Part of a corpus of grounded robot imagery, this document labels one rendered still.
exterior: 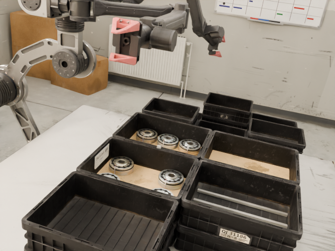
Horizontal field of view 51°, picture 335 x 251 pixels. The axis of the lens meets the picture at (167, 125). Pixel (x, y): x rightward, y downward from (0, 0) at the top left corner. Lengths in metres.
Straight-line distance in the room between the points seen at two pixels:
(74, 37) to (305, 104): 3.37
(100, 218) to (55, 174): 0.51
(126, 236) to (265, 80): 3.55
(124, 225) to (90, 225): 0.11
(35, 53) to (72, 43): 0.29
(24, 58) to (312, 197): 1.63
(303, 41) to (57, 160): 3.30
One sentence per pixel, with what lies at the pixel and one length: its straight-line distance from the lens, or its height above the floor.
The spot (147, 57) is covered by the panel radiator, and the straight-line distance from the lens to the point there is 4.57.
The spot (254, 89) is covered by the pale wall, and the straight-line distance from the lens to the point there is 4.54.
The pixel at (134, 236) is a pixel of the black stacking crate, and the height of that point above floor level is 0.83.
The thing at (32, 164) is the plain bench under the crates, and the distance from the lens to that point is 1.79.
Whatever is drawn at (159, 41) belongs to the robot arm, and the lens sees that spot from 0.95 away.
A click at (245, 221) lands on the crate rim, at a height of 0.92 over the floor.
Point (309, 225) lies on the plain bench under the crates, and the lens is 1.67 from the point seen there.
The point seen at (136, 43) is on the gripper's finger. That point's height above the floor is 1.46.
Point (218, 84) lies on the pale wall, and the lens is 4.56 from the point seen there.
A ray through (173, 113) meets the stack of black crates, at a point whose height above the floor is 0.49.
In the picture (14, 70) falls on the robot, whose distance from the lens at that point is 2.12.
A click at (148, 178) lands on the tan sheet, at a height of 0.83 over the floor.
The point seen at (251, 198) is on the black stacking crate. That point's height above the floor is 0.83.
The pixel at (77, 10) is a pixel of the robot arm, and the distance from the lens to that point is 1.40.
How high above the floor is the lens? 1.66
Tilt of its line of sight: 26 degrees down
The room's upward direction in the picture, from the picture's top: 7 degrees clockwise
